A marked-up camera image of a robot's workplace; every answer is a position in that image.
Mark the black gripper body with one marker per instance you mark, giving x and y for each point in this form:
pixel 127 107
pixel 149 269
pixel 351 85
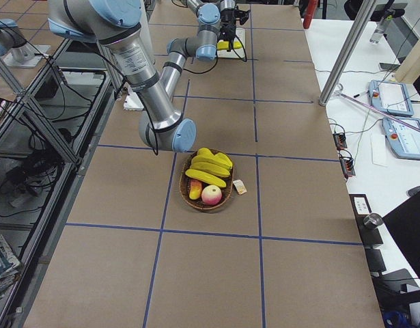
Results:
pixel 227 24

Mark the yellow banana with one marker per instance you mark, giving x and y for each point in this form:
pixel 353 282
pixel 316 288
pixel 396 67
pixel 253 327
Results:
pixel 211 169
pixel 206 158
pixel 237 45
pixel 205 177

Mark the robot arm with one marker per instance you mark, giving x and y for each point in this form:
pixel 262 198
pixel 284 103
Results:
pixel 117 25

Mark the brown wicker basket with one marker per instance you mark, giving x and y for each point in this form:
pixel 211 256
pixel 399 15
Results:
pixel 198 204

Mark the paper basket tag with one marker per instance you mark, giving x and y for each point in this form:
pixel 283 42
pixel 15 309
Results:
pixel 239 186

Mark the white bear tray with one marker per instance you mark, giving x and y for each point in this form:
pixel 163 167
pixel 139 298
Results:
pixel 238 51

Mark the red fire extinguisher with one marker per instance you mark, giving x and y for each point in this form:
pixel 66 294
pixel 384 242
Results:
pixel 309 13

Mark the orange mango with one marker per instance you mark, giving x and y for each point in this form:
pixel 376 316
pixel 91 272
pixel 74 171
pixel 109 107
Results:
pixel 195 189

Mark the pink white apple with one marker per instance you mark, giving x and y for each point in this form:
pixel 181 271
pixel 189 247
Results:
pixel 211 195

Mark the plastic water bottle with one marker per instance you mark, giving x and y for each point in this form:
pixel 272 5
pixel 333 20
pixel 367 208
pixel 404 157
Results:
pixel 381 27

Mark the upper teach pendant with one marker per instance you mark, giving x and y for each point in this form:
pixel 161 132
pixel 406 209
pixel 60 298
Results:
pixel 390 97

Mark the teach pendant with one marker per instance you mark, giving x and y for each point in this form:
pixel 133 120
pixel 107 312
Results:
pixel 403 137
pixel 390 97

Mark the lower teach pendant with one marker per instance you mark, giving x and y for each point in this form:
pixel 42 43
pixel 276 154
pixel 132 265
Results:
pixel 403 137

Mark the small metal cup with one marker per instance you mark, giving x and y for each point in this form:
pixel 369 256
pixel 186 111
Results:
pixel 372 221

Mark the black computer mouse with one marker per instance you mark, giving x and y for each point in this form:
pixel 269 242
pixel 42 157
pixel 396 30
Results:
pixel 413 191

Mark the black monitor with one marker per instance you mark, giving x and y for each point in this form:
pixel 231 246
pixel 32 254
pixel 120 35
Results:
pixel 403 224

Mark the stack of magazines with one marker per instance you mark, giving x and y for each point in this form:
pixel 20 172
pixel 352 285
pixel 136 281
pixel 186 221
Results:
pixel 9 265

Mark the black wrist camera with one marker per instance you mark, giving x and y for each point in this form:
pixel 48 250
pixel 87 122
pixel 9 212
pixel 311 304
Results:
pixel 242 16

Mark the aluminium frame post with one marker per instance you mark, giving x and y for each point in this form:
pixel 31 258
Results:
pixel 354 34

